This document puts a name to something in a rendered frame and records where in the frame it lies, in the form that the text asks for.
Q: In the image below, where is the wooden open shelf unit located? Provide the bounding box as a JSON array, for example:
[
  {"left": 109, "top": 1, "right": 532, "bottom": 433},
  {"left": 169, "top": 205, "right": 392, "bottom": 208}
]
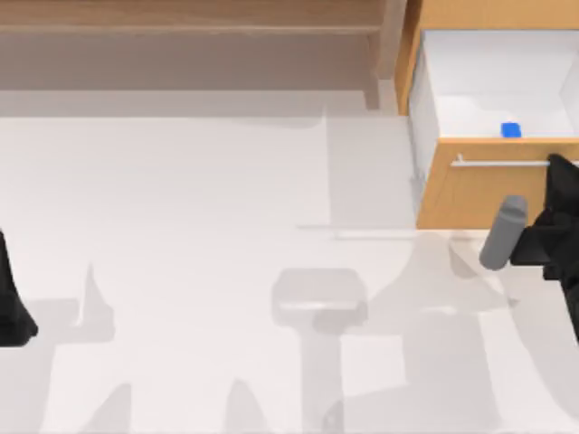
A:
[{"left": 0, "top": 0, "right": 402, "bottom": 110}]

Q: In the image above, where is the long metal drawer handle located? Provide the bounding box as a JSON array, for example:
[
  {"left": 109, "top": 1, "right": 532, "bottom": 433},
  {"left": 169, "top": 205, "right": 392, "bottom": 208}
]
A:
[{"left": 449, "top": 153, "right": 579, "bottom": 170}]

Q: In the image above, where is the pale wooden drawer front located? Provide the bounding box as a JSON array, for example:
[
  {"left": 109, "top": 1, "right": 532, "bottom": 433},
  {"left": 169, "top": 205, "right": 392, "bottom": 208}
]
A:
[{"left": 414, "top": 137, "right": 579, "bottom": 231}]

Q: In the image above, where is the wooden cabinet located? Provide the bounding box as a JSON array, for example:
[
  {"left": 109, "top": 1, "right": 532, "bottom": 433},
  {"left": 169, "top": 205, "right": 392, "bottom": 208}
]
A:
[{"left": 392, "top": 0, "right": 579, "bottom": 117}]

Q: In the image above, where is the pulled-out drawer white inside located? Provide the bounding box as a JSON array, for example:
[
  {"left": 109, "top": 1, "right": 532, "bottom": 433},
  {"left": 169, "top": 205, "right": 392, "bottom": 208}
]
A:
[{"left": 408, "top": 28, "right": 579, "bottom": 193}]

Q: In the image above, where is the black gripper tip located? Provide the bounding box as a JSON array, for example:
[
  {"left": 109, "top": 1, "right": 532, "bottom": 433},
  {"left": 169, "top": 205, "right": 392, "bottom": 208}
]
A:
[{"left": 0, "top": 230, "right": 40, "bottom": 349}]

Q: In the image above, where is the pale grey rounded box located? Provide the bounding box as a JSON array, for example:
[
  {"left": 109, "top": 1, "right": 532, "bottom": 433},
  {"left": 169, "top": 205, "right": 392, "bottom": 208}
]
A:
[{"left": 478, "top": 194, "right": 529, "bottom": 272}]

